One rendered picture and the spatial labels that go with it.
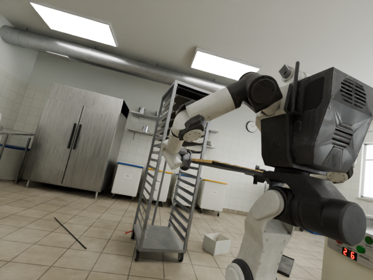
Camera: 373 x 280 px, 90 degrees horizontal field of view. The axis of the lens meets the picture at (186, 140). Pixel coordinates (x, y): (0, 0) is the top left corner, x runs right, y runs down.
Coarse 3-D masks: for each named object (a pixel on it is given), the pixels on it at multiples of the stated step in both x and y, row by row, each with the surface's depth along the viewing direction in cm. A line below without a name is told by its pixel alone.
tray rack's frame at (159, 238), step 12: (180, 84) 198; (156, 132) 246; (180, 168) 255; (144, 180) 238; (156, 204) 243; (132, 228) 223; (156, 228) 230; (168, 228) 239; (144, 240) 191; (156, 240) 197; (168, 240) 203; (180, 252) 186
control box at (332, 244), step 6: (366, 234) 83; (372, 234) 81; (330, 240) 98; (330, 246) 98; (336, 246) 95; (342, 246) 92; (348, 246) 89; (354, 246) 87; (366, 246) 82; (372, 246) 80; (342, 252) 91; (348, 252) 88; (354, 252) 86; (366, 252) 82; (372, 252) 79; (354, 258) 85; (360, 258) 83; (366, 258) 81; (372, 258) 79; (366, 264) 81; (372, 264) 79
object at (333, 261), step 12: (372, 228) 100; (324, 252) 103; (336, 252) 97; (324, 264) 102; (336, 264) 96; (348, 264) 90; (360, 264) 85; (324, 276) 100; (336, 276) 94; (348, 276) 89; (360, 276) 84; (372, 276) 80
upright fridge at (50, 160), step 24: (48, 96) 366; (72, 96) 373; (96, 96) 381; (48, 120) 358; (72, 120) 364; (96, 120) 372; (120, 120) 402; (48, 144) 353; (72, 144) 361; (96, 144) 367; (24, 168) 343; (48, 168) 349; (72, 168) 356; (96, 168) 362; (96, 192) 367
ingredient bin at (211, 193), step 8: (200, 184) 455; (208, 184) 421; (216, 184) 423; (224, 184) 425; (200, 192) 438; (208, 192) 419; (216, 192) 420; (224, 192) 423; (200, 200) 421; (208, 200) 417; (216, 200) 419; (208, 208) 415; (216, 208) 417
